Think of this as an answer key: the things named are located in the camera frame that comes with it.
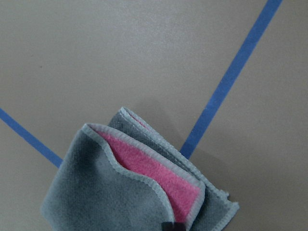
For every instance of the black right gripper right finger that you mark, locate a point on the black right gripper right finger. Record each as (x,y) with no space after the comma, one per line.
(179,227)

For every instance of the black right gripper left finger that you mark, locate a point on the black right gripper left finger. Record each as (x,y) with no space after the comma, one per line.
(167,226)

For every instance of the pink and grey towel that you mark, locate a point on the pink and grey towel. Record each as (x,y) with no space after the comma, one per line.
(126,177)

